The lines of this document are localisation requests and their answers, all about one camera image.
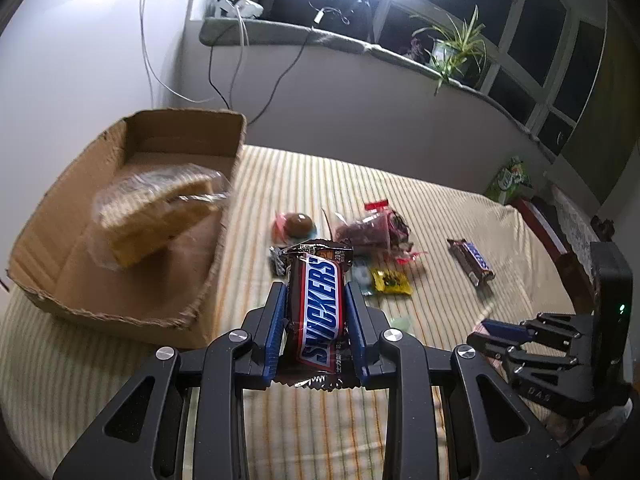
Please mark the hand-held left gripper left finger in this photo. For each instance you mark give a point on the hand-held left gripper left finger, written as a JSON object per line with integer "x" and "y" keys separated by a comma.
{"x": 275, "y": 332}

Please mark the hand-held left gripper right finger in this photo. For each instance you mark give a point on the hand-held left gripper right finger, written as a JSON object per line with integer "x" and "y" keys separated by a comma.
{"x": 354, "y": 332}

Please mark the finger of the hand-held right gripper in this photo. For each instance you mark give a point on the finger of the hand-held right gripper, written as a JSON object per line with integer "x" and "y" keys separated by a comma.
{"x": 555, "y": 330}
{"x": 530, "y": 360}

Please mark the large brown chocolate bar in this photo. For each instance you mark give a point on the large brown chocolate bar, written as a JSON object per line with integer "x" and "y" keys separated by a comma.
{"x": 315, "y": 305}

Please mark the green clear snack packet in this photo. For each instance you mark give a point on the green clear snack packet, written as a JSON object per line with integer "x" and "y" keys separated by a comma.
{"x": 361, "y": 277}

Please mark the yellow snack packet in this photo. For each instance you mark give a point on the yellow snack packet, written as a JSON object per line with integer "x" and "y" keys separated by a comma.
{"x": 392, "y": 282}

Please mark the clear bag of red dates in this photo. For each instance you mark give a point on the clear bag of red dates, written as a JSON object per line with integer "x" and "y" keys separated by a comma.
{"x": 365, "y": 230}

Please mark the bagged sliced bread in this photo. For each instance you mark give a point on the bagged sliced bread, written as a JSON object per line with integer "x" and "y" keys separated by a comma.
{"x": 150, "y": 215}

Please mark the cardboard box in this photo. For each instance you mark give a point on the cardboard box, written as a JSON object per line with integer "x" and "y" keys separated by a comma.
{"x": 165, "y": 135}

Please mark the small patterned snack packet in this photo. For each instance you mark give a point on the small patterned snack packet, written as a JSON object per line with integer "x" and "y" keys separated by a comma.
{"x": 276, "y": 262}

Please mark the dark wooden furniture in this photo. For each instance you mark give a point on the dark wooden furniture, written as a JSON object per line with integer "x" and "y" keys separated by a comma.
{"x": 550, "y": 240}

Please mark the white lace cloth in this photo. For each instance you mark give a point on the white lace cloth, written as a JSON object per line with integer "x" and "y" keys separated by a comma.
{"x": 575, "y": 220}

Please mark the small brown chocolate bar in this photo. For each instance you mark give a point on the small brown chocolate bar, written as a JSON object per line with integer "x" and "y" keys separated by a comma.
{"x": 472, "y": 260}

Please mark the round brown pastry in wrapper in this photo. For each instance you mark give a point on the round brown pastry in wrapper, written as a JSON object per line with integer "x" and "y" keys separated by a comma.
{"x": 298, "y": 224}

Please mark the striped bed sheet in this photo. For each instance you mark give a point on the striped bed sheet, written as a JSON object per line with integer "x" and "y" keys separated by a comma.
{"x": 450, "y": 210}

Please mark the small purple plant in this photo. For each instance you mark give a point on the small purple plant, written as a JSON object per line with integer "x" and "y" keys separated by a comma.
{"x": 414, "y": 49}

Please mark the grey window sill mat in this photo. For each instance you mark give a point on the grey window sill mat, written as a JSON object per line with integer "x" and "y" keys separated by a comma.
{"x": 350, "y": 42}

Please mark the potted spider plant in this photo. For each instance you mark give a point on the potted spider plant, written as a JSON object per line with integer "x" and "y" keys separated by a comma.
{"x": 457, "y": 47}

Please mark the small white adapter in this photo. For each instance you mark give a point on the small white adapter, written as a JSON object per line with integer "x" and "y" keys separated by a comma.
{"x": 318, "y": 16}

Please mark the black light tripod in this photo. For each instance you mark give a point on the black light tripod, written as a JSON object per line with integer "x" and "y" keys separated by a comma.
{"x": 362, "y": 10}

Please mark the white power strip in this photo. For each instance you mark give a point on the white power strip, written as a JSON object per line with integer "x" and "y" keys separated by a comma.
{"x": 237, "y": 7}

